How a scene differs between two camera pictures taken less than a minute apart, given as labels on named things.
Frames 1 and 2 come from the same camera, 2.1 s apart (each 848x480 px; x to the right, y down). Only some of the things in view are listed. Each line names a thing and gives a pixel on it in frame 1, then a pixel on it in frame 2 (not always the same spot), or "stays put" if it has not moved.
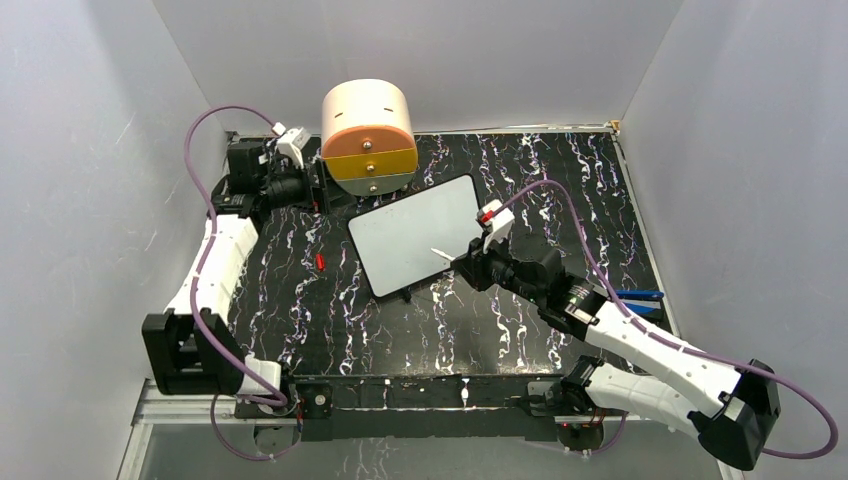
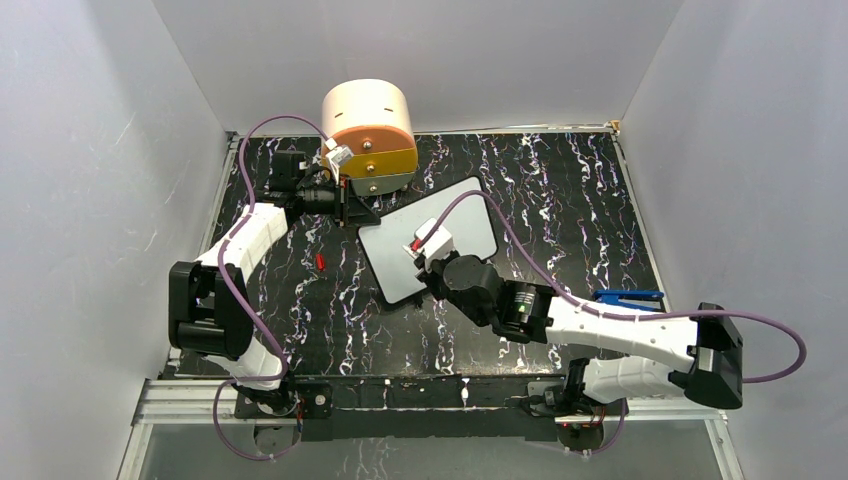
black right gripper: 472,265 → 428,271
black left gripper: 320,190 → 354,211
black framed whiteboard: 394,243 stays put
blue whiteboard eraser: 641,301 stays put
